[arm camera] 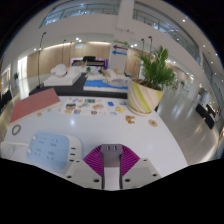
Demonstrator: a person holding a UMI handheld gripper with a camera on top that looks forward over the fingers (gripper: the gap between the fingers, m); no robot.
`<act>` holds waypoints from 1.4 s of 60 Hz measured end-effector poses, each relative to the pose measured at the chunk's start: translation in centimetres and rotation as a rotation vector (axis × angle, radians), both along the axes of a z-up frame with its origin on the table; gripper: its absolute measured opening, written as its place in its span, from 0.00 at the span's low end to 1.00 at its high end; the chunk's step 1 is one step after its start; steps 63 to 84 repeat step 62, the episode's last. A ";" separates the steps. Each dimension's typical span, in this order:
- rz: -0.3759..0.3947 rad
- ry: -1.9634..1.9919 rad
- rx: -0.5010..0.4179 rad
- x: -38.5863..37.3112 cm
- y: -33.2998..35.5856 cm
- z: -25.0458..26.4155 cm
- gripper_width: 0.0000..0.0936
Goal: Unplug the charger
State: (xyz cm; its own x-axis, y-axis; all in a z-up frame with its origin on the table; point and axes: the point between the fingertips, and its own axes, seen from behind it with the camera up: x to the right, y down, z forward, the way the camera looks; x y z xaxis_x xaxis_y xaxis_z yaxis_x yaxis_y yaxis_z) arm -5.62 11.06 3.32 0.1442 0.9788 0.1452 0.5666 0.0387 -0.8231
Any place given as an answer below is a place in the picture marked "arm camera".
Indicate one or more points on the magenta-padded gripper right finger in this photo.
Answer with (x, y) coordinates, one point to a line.
(129, 160)

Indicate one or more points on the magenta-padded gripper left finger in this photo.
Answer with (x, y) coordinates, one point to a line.
(93, 160)

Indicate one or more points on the small grey charger block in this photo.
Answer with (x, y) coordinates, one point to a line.
(111, 156)

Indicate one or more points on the brown figure-shaped piece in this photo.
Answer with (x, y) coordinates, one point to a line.
(130, 119)

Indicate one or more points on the round orange piece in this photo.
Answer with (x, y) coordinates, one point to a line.
(153, 123)

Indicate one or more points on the light blue power strip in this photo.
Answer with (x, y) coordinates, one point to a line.
(50, 150)

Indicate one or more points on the colourful sticker sheet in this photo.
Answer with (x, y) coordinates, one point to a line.
(90, 106)

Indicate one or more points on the potted plant in striped pot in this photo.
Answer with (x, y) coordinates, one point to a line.
(143, 98)

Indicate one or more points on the black display platform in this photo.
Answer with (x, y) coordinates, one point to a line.
(71, 89)

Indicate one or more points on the model on blue base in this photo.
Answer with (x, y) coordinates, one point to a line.
(106, 83)

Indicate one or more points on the salmon pink flat board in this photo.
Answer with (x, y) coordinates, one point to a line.
(35, 105)

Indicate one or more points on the group of black chairs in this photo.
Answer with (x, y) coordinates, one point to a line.
(205, 115)
(5, 98)

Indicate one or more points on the black piano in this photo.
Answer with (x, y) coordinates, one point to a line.
(90, 60)

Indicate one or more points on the white pillar with arrow signs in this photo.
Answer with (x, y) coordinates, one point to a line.
(118, 60)

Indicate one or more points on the black floor lamp stand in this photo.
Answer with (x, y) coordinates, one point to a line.
(142, 46)
(150, 43)
(38, 60)

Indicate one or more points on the small green indoor plant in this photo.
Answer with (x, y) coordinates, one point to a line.
(16, 76)

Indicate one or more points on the ceiling spot lights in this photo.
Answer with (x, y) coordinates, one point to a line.
(184, 20)

